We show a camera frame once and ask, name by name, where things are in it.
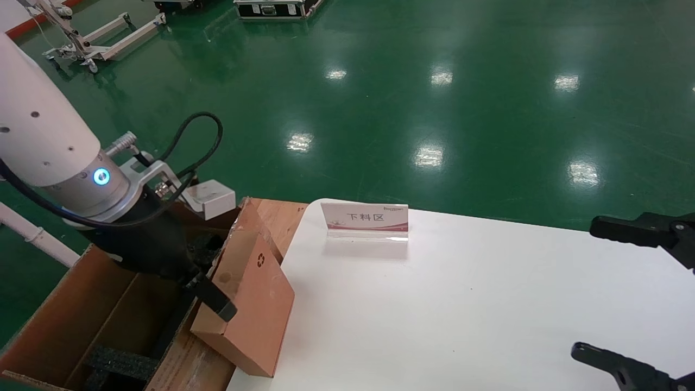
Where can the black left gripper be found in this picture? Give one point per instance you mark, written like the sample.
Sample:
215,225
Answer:
152,244

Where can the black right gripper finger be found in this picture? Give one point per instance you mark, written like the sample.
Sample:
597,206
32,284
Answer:
624,366
651,231

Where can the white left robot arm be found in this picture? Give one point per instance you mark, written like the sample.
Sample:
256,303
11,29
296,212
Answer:
38,125

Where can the large open cardboard box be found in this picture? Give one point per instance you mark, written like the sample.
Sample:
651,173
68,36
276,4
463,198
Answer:
70,309

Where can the black foam pad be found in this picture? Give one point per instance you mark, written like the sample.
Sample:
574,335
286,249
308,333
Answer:
125,364
206,250

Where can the white red table sign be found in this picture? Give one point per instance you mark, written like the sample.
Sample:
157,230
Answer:
364,217

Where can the white wheeled lift stand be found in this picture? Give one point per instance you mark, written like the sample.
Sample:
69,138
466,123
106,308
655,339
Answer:
106,52

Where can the black flight case with latches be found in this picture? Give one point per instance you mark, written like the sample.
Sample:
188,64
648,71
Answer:
271,10

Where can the long black flight case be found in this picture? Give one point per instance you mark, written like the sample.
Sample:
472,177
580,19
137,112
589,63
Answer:
174,4

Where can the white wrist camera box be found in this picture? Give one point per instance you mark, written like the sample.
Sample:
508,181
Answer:
209,198

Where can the silver camera bracket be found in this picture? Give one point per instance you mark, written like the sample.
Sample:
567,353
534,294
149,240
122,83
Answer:
157,169

